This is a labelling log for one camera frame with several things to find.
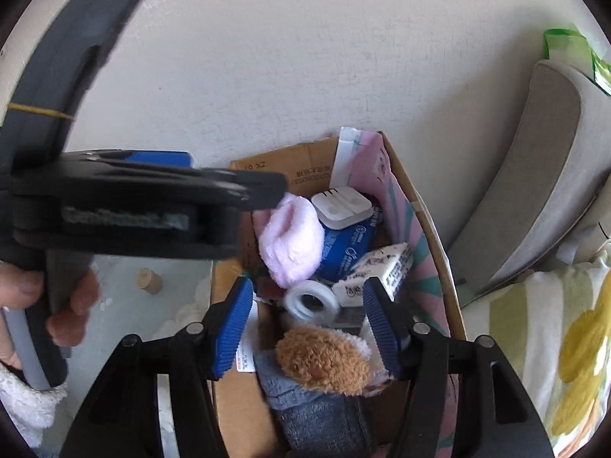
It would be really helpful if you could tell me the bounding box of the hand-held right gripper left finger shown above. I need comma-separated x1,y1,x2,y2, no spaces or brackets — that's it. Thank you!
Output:
60,276,255,458

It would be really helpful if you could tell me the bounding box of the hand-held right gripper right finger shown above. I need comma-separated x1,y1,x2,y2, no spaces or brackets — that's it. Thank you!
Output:
362,276,554,458

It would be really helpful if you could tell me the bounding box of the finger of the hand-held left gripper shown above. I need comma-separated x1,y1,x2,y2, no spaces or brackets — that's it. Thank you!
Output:
126,150,194,169
60,152,288,211

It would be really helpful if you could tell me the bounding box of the brown plush toy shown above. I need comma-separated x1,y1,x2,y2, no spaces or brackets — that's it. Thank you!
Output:
275,326,383,398

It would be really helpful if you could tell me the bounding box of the pink printed cardboard box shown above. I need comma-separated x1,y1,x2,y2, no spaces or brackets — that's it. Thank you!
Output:
210,126,469,458

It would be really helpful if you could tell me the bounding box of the blue wet wipes packet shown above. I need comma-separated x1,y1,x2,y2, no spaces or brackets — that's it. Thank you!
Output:
316,207,385,283

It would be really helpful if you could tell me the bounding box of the pink plush item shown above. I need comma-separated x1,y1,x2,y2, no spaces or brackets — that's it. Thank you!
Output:
252,192,326,290

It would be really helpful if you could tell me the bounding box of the person's left forearm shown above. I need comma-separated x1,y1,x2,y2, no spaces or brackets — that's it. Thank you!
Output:
0,360,68,448

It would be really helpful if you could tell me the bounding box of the person's left hand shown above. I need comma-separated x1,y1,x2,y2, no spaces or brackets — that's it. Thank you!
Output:
0,264,100,370

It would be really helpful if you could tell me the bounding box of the white paper label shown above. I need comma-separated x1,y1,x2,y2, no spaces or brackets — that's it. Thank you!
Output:
237,300,259,374

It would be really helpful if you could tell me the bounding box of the white printed tissue pack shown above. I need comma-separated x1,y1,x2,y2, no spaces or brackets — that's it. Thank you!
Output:
331,242,414,309

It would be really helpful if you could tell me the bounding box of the clear tape roll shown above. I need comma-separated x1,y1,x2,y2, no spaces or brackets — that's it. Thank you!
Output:
283,279,341,321

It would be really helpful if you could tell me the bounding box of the cork stopper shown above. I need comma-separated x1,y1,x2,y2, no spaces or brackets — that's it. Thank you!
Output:
136,268,164,295

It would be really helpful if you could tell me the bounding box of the grey knitted cloth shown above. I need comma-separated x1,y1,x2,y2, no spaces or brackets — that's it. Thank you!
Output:
253,348,374,455

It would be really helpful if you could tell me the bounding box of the white plastic case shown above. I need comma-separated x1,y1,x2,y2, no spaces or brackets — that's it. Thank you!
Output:
312,186,374,231

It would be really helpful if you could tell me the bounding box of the grey chair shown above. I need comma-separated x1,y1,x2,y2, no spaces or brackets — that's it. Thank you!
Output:
448,58,611,297

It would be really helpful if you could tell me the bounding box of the green packet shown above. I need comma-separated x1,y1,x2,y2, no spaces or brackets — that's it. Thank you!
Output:
543,25,611,97

